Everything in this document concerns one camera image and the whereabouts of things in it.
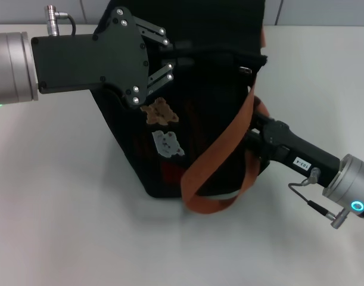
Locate black food bag orange handles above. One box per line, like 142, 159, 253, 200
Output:
91, 0, 270, 216

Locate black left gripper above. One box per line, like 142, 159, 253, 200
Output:
31, 6, 196, 107

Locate right arm cable with plug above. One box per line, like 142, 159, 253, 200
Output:
287, 167, 353, 229

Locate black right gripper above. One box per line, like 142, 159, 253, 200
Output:
244, 113, 341, 189

